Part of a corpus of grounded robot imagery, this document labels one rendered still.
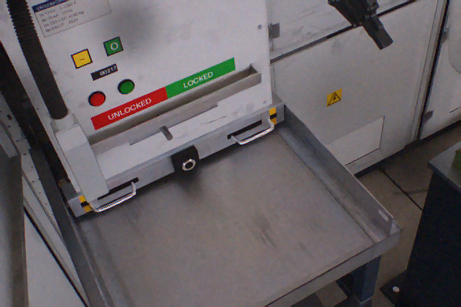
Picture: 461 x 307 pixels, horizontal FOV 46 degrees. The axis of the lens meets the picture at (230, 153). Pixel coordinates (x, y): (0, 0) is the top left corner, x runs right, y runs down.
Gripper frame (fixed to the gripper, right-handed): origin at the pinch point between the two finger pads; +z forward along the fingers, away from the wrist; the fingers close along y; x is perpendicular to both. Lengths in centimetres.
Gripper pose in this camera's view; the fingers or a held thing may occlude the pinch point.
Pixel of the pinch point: (377, 32)
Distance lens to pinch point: 123.4
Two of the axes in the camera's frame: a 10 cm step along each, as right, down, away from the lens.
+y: 2.5, -3.2, -9.1
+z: 5.2, 8.4, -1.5
